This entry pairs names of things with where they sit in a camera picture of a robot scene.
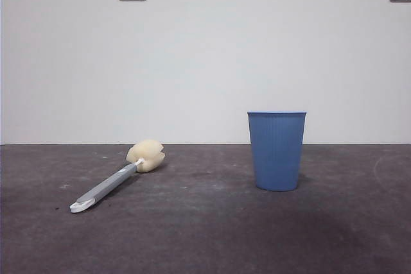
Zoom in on sponge cup brush grey handle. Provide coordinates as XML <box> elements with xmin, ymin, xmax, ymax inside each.
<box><xmin>69</xmin><ymin>139</ymin><xmax>166</xmax><ymax>214</ymax></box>

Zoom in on blue ribbed plastic cup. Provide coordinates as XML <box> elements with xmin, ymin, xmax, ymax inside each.
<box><xmin>247</xmin><ymin>110</ymin><xmax>308</xmax><ymax>192</ymax></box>

